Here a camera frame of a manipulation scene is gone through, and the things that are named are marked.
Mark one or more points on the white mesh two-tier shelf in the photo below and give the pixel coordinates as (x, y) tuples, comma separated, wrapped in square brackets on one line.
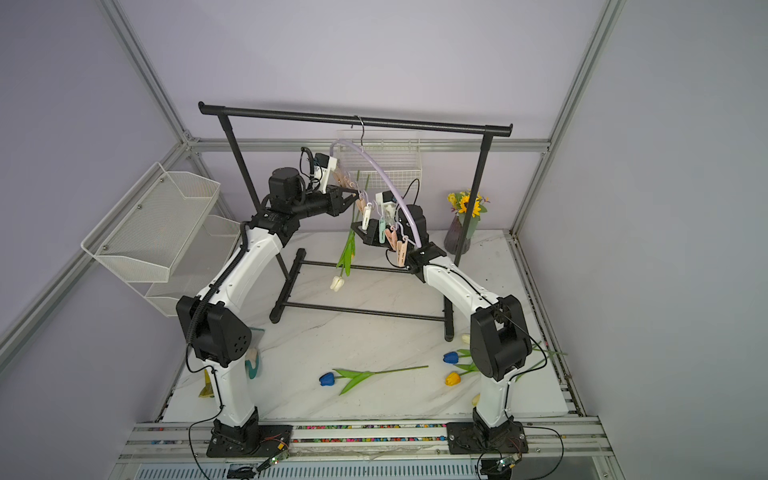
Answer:
[(164, 238)]

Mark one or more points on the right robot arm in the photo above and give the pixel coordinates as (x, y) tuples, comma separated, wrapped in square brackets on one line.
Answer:
[(500, 341)]

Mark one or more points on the black clothes rack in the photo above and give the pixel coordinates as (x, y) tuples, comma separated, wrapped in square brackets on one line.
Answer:
[(223, 113)]

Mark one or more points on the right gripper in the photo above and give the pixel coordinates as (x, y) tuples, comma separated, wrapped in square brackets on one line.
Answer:
[(374, 237)]

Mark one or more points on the yellow tulip group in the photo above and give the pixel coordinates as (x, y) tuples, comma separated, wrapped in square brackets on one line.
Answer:
[(454, 378)]

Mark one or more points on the dark ribbed vase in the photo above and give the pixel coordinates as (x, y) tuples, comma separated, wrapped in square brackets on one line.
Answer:
[(451, 240)]

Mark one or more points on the teal green glove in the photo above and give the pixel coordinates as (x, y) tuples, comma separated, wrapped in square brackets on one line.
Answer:
[(252, 355)]

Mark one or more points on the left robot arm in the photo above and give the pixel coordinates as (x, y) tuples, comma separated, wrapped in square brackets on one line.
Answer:
[(210, 320)]

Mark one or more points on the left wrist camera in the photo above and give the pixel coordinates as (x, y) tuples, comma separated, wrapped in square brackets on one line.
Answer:
[(325, 165)]

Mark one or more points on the lilac clip hanger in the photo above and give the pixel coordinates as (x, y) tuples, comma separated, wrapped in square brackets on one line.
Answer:
[(383, 178)]

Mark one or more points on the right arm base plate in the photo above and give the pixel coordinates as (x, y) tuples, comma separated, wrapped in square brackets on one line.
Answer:
[(470, 438)]

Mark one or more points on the sunflower bouquet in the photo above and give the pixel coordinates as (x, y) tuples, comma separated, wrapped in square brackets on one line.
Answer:
[(460, 202)]

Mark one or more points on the white wire wall basket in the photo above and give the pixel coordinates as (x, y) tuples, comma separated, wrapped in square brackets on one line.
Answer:
[(397, 154)]

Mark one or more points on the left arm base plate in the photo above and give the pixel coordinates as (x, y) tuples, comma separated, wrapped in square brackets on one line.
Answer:
[(255, 441)]

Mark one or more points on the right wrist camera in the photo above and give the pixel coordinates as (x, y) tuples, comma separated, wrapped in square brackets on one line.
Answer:
[(387, 205)]

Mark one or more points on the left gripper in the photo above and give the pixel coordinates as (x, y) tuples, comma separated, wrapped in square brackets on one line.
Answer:
[(334, 198)]

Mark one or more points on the blue tulip group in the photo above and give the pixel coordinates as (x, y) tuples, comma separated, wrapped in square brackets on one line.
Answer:
[(456, 356), (354, 378)]

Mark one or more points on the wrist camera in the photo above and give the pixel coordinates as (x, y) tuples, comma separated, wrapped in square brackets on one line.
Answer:
[(325, 165), (387, 205)]

